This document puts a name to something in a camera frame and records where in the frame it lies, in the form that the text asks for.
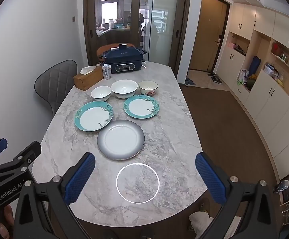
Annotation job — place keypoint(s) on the blue electric cooker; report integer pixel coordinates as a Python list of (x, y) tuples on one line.
[(124, 56)]

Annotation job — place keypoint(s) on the orange chair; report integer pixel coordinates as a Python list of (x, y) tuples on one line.
[(104, 48)]

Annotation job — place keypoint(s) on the wooden tissue box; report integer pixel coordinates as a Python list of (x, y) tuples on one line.
[(87, 81)]

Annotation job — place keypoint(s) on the white refrigerator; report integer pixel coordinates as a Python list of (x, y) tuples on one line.
[(163, 17)]

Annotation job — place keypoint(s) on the large white bowl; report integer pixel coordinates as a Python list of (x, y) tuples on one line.
[(124, 88)]

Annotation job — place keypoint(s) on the white tissue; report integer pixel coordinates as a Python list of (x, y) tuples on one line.
[(87, 70)]

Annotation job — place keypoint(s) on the glass sliding door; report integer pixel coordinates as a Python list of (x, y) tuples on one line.
[(184, 17), (89, 10)]

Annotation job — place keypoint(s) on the small white bowl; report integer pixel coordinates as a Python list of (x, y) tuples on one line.
[(101, 93)]

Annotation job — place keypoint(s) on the white wall cabinet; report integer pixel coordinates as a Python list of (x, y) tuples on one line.
[(268, 99)]

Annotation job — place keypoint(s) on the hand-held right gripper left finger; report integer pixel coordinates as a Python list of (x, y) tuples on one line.
[(81, 179)]

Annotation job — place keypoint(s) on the white shopping bag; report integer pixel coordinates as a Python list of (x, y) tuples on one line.
[(243, 77)]

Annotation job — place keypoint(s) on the grey quilted chair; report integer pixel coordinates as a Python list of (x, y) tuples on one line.
[(55, 82)]

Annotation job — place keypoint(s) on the dark shoe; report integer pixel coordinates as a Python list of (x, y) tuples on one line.
[(212, 74), (217, 80)]

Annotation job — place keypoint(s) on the blue grey shoe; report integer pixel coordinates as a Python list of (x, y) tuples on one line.
[(190, 82)]

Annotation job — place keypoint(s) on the brown entrance door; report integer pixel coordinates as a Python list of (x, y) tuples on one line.
[(206, 29)]

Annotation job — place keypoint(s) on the teal floral plate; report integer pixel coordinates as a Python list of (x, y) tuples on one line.
[(93, 117), (141, 107)]

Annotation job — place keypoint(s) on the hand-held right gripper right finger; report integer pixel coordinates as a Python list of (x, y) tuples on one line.
[(210, 179)]

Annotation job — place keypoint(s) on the grey rimmed plate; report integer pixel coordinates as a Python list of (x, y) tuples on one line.
[(120, 139)]

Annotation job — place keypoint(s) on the blue folded item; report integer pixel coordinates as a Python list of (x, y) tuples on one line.
[(255, 66)]

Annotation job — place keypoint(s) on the pink box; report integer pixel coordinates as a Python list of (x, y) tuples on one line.
[(232, 45)]

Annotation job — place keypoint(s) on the red bag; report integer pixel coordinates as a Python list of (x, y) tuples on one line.
[(276, 49)]

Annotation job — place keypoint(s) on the small milk carton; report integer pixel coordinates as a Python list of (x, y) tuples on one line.
[(107, 72)]

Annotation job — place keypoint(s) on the person's left hand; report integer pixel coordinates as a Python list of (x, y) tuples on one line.
[(6, 214)]

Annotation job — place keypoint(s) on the white cloth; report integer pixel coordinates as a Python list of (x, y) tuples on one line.
[(204, 222)]

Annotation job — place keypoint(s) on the floral cream bowl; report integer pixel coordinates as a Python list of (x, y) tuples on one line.
[(148, 87)]

